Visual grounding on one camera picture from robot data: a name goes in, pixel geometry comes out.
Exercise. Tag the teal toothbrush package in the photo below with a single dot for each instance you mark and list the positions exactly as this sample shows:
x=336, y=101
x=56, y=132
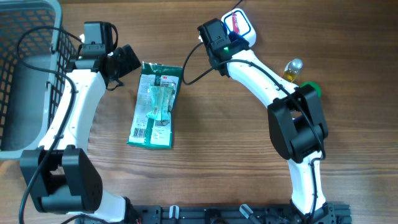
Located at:
x=160, y=97

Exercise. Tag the black mounting rail base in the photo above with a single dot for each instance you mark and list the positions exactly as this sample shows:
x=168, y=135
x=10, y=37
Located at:
x=327, y=214

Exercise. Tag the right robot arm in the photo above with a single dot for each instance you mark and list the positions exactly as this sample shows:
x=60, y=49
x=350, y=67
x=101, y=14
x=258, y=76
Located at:
x=297, y=125

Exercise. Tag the red white toothpaste box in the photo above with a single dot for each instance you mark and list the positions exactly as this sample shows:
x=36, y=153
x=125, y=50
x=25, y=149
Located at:
x=235, y=23

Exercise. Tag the clear Vim dish soap bottle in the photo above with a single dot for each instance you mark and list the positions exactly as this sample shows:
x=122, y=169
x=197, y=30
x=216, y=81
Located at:
x=293, y=70

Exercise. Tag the white barcode scanner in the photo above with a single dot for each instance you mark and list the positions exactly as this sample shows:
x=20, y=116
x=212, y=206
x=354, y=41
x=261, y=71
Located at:
x=246, y=29

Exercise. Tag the green white sponge package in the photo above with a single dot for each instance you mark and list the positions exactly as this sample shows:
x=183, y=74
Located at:
x=146, y=132

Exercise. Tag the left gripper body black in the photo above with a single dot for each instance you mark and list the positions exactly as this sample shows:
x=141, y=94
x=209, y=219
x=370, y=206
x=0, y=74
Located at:
x=119, y=64

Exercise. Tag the green lid white jar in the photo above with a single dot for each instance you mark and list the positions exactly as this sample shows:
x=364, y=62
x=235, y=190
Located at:
x=315, y=86

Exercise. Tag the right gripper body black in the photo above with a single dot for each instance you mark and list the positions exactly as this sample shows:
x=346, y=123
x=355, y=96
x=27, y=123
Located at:
x=233, y=38

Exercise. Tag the grey plastic shopping basket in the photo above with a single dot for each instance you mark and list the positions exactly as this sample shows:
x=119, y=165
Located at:
x=33, y=56

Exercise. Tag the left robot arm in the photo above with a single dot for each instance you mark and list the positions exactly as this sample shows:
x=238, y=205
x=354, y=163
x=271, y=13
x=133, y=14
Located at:
x=60, y=177

